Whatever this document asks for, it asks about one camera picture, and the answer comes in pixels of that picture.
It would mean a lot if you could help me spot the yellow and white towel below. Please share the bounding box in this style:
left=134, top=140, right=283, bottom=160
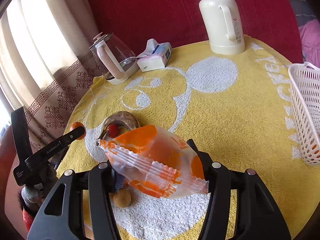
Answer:
left=57, top=37, right=319, bottom=237

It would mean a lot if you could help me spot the overripe brown banana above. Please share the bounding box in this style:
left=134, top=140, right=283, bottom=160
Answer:
left=96, top=111, right=140, bottom=146

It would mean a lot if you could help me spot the cream thermos flask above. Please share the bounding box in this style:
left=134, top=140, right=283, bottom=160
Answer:
left=199, top=0, right=245, bottom=55

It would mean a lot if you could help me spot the small orange tangerine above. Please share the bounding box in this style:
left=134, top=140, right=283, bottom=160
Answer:
left=69, top=122, right=86, bottom=140

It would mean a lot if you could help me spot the patterned beige curtain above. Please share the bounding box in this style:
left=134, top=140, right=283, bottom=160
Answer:
left=1, top=0, right=100, bottom=152

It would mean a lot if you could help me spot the red mattress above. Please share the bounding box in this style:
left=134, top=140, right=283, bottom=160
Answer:
left=88, top=0, right=302, bottom=63

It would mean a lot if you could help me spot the small red tomato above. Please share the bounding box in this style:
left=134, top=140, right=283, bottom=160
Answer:
left=106, top=124, right=119, bottom=138

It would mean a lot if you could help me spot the white tissue pack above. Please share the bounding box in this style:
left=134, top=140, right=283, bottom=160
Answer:
left=137, top=38, right=172, bottom=72

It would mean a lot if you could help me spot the glass kettle with pink handle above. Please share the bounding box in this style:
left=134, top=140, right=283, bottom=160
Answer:
left=90, top=33, right=139, bottom=85

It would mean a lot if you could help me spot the pink polka dot quilt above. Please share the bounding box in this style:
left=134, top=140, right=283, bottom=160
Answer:
left=299, top=19, right=320, bottom=68

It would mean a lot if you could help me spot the white plastic perforated basket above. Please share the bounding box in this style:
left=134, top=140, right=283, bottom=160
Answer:
left=288, top=62, right=320, bottom=166

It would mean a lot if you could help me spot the small tan longan fruit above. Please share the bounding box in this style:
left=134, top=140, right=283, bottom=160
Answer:
left=113, top=189, right=132, bottom=208

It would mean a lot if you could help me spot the packaged orange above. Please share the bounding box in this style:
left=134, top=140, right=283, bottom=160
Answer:
left=97, top=125, right=209, bottom=198

